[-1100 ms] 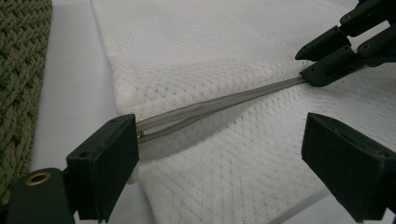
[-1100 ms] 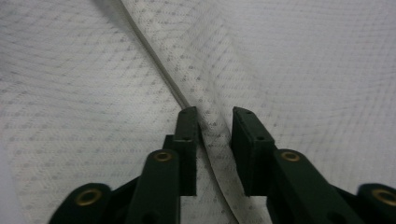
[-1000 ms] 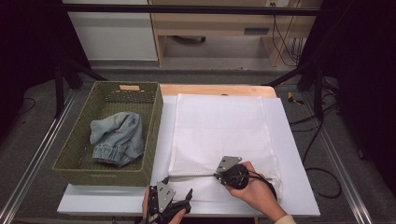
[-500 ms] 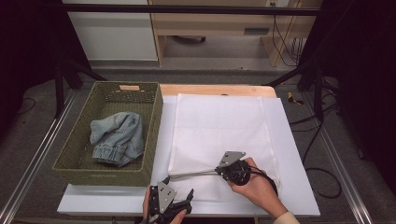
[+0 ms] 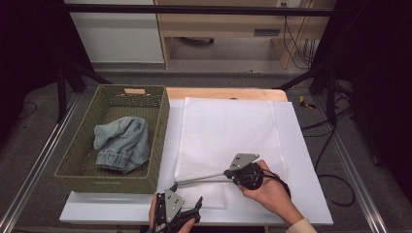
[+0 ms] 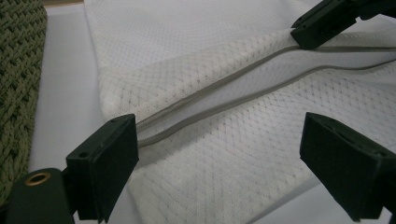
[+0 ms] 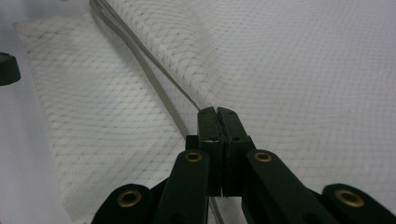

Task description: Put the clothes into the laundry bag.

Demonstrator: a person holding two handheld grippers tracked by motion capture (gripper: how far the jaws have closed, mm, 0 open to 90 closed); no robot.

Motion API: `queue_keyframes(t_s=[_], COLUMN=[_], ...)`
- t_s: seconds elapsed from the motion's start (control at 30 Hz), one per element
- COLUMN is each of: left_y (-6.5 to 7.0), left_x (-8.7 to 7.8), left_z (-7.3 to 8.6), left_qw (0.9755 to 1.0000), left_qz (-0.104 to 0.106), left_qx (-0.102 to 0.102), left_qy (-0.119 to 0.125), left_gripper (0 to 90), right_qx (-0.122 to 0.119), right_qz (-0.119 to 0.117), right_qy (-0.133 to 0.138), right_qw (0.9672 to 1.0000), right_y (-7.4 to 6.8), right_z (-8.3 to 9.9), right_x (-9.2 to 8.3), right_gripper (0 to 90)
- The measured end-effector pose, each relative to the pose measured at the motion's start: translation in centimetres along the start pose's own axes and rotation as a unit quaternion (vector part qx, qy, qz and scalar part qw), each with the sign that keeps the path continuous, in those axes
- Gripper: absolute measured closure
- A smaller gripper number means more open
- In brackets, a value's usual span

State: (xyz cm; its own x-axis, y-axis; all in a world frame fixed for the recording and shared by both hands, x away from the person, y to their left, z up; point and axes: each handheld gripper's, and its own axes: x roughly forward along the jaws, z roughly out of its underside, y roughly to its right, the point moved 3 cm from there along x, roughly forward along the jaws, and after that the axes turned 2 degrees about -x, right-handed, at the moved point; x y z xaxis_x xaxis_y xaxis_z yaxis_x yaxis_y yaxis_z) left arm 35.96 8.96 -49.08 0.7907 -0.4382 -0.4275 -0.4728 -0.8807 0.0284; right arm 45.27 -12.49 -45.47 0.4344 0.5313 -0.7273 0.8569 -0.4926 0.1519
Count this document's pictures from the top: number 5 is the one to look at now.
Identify green woven basket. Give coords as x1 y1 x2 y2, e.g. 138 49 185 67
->
53 83 171 195

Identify black chair base leg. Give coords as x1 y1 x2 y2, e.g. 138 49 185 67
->
179 36 216 47

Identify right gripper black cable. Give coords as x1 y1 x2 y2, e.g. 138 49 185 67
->
258 169 292 199

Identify person's right hand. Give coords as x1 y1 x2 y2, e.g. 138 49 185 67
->
237 159 304 227

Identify black hanging cable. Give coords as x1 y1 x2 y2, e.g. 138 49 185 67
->
282 15 320 71

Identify aluminium rail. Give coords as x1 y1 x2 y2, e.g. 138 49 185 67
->
0 93 81 233
329 129 390 233

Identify light wooden desk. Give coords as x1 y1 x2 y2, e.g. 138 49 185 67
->
154 0 336 70

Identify yellow hanging cable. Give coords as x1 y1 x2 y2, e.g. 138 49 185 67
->
285 0 316 70

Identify black horizontal frame bar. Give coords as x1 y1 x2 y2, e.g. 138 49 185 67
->
64 3 334 17

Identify light blue denim jeans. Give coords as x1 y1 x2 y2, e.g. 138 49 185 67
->
92 116 152 175

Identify thin black floor cable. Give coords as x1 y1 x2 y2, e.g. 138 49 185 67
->
16 101 39 121

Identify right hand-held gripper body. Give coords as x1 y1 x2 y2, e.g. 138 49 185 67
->
223 152 265 192

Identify white wall socket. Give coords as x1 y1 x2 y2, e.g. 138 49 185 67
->
276 0 303 9

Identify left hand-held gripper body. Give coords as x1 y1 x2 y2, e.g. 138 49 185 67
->
154 188 202 233

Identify black curtain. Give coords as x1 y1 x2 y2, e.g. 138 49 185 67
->
310 0 412 205
0 0 95 145

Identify white cabinet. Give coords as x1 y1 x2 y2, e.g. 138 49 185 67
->
69 0 165 64

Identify yellow and black tool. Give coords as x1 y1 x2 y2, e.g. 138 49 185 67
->
298 95 318 111

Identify white mesh laundry bag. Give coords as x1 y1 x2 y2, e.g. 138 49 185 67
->
173 96 290 211

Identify person's left hand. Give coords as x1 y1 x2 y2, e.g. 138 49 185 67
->
148 193 197 233

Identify black metal stand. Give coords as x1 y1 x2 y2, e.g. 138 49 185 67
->
56 57 112 124
275 61 355 127

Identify white board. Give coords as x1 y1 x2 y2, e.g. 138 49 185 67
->
58 98 334 226

